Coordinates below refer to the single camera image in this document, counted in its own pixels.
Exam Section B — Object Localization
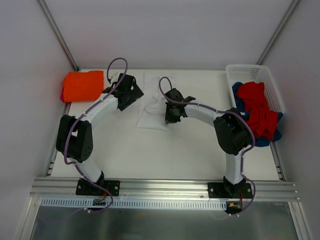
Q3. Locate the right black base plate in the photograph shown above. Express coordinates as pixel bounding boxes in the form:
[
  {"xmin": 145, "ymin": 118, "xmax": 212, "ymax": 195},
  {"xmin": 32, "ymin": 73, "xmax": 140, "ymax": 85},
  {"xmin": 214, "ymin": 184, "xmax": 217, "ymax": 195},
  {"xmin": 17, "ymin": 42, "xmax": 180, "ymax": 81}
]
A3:
[{"xmin": 207, "ymin": 182, "xmax": 253, "ymax": 199}]

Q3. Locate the red t shirt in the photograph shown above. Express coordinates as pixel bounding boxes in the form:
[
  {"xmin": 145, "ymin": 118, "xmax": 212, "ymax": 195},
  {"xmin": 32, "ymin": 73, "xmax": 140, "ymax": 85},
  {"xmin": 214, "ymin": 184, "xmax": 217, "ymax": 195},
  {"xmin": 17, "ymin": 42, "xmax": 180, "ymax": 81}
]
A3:
[{"xmin": 235, "ymin": 81, "xmax": 279, "ymax": 141}]

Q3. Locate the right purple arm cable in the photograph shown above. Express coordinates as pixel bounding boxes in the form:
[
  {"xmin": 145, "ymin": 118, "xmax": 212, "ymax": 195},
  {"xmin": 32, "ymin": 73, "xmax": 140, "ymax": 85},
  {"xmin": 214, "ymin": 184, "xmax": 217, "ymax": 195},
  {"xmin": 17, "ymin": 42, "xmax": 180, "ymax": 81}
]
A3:
[{"xmin": 158, "ymin": 76, "xmax": 256, "ymax": 201}]

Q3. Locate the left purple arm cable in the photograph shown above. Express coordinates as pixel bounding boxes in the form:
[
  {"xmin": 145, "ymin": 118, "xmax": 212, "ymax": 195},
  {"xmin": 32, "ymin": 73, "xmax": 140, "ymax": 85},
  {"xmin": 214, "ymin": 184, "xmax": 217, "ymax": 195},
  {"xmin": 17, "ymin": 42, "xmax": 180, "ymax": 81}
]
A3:
[{"xmin": 63, "ymin": 57, "xmax": 130, "ymax": 213}]

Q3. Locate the white slotted cable duct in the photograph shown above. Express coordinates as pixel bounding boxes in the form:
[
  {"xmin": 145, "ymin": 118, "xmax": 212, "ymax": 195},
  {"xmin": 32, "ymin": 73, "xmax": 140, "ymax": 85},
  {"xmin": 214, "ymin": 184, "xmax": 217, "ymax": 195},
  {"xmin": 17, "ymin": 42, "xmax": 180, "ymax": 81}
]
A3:
[{"xmin": 40, "ymin": 197, "xmax": 227, "ymax": 211}]

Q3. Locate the right aluminium frame post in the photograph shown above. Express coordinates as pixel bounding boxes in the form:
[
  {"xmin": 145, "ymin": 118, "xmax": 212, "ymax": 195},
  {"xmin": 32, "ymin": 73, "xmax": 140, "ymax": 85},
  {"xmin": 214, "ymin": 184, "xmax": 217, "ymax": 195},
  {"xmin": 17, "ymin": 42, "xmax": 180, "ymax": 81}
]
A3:
[{"xmin": 256, "ymin": 0, "xmax": 301, "ymax": 65}]

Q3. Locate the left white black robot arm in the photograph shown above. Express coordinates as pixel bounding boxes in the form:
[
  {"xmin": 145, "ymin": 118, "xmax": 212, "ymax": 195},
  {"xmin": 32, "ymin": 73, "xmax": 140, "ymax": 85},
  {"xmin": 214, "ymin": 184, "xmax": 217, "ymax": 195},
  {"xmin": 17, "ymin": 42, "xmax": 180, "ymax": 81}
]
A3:
[{"xmin": 55, "ymin": 73, "xmax": 144, "ymax": 196}]

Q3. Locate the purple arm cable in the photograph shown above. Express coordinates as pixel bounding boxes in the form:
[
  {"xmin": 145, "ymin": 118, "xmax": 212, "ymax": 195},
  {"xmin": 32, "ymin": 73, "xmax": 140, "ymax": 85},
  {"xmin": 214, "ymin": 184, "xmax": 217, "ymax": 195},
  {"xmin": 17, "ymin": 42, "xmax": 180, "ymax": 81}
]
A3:
[
  {"xmin": 158, "ymin": 76, "xmax": 256, "ymax": 201},
  {"xmin": 63, "ymin": 57, "xmax": 130, "ymax": 213}
]

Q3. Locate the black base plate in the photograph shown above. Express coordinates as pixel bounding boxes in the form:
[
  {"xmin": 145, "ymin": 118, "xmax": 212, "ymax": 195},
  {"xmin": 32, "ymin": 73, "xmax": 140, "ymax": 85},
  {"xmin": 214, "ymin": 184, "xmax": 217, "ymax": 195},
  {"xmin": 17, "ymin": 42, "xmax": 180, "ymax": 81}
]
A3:
[
  {"xmin": 75, "ymin": 178, "xmax": 121, "ymax": 197},
  {"xmin": 207, "ymin": 182, "xmax": 253, "ymax": 199}
]

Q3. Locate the folded pink t shirt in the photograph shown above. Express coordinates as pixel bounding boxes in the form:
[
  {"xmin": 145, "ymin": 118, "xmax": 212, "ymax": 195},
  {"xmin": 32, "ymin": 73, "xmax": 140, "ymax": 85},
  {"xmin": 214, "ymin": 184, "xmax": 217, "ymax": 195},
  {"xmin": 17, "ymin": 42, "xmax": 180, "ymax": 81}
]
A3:
[{"xmin": 60, "ymin": 88, "xmax": 65, "ymax": 103}]

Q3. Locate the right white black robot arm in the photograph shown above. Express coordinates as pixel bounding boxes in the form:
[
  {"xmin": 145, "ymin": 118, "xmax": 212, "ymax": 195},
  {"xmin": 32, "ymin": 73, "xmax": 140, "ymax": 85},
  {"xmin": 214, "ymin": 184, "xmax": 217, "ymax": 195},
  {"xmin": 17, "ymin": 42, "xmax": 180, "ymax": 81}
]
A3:
[{"xmin": 164, "ymin": 88, "xmax": 253, "ymax": 199}]

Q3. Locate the white plastic laundry basket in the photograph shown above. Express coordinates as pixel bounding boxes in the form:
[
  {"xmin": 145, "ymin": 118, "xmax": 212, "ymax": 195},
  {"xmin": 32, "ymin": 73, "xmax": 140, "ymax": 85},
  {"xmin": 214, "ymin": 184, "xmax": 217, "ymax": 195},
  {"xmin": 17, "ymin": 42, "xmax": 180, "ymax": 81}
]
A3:
[{"xmin": 225, "ymin": 64, "xmax": 286, "ymax": 114}]

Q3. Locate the blue t shirt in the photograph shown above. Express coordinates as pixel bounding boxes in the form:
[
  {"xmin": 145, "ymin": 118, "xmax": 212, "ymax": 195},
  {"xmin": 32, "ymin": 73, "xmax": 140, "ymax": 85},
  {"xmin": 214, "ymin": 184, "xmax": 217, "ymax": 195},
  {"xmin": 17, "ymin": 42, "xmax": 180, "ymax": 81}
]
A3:
[{"xmin": 232, "ymin": 82, "xmax": 284, "ymax": 147}]

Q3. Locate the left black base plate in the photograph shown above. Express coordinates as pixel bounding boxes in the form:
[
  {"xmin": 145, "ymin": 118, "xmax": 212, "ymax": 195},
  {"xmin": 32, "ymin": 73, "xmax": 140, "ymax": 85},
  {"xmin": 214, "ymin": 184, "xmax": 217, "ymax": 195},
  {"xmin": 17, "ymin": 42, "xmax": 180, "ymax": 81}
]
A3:
[{"xmin": 75, "ymin": 178, "xmax": 121, "ymax": 197}]

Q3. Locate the rear aluminium frame bar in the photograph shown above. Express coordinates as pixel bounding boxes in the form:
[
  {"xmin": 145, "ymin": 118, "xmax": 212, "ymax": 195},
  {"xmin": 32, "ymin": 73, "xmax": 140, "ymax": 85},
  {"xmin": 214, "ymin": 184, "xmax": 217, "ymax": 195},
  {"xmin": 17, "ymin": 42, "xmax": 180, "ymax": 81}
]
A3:
[{"xmin": 78, "ymin": 66, "xmax": 226, "ymax": 71}]

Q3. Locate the folded orange t shirt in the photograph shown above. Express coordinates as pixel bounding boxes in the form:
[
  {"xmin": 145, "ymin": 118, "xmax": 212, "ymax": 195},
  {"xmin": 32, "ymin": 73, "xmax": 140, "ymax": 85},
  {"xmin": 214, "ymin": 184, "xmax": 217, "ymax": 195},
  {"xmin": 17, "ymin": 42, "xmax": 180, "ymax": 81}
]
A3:
[{"xmin": 62, "ymin": 70, "xmax": 104, "ymax": 103}]

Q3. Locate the left aluminium frame post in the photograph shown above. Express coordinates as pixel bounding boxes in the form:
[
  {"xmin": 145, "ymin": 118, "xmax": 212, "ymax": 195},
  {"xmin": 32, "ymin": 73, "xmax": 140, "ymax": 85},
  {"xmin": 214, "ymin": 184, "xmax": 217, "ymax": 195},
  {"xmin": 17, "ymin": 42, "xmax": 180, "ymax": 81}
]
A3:
[{"xmin": 36, "ymin": 0, "xmax": 79, "ymax": 72}]

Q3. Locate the white t shirt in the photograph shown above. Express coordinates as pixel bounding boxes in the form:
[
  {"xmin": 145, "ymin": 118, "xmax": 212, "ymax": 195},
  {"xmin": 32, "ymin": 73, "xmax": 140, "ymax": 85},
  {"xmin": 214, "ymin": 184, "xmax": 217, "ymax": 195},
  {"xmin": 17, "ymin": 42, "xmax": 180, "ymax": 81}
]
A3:
[{"xmin": 136, "ymin": 72, "xmax": 169, "ymax": 131}]

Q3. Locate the aluminium frame post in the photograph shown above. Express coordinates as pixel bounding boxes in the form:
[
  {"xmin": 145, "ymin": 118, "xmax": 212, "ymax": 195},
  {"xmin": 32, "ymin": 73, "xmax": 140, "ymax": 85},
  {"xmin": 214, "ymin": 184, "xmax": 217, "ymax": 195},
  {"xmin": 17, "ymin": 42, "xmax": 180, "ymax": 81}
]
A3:
[
  {"xmin": 256, "ymin": 0, "xmax": 301, "ymax": 65},
  {"xmin": 36, "ymin": 0, "xmax": 79, "ymax": 72}
]

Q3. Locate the aluminium mounting rail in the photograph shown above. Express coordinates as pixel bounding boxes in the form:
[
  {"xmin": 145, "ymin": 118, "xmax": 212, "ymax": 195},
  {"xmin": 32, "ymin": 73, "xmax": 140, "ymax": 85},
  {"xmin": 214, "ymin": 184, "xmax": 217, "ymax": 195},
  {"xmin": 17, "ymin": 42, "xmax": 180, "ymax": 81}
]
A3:
[{"xmin": 29, "ymin": 177, "xmax": 301, "ymax": 202}]

